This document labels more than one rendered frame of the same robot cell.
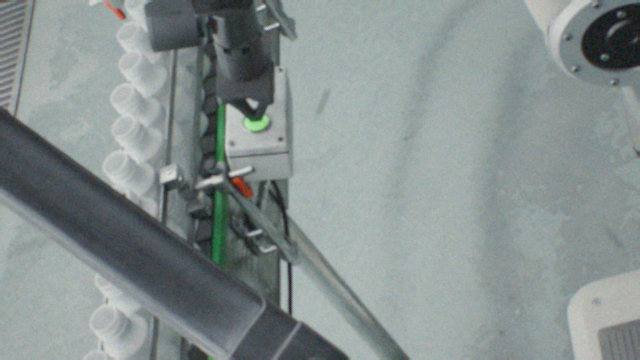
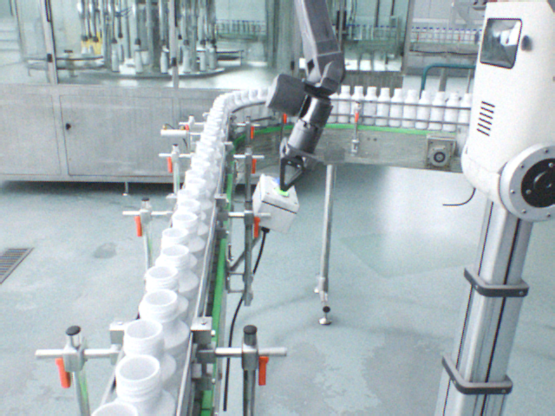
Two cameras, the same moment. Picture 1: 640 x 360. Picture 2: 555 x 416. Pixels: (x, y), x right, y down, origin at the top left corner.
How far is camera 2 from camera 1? 0.98 m
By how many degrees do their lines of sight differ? 35
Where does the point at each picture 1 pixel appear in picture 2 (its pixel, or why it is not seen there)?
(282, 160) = (290, 217)
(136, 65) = (210, 152)
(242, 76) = (303, 146)
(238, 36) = (319, 117)
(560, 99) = (298, 361)
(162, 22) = (285, 87)
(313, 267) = not seen: hidden behind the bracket
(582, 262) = not seen: outside the picture
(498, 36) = (270, 328)
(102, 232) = not seen: outside the picture
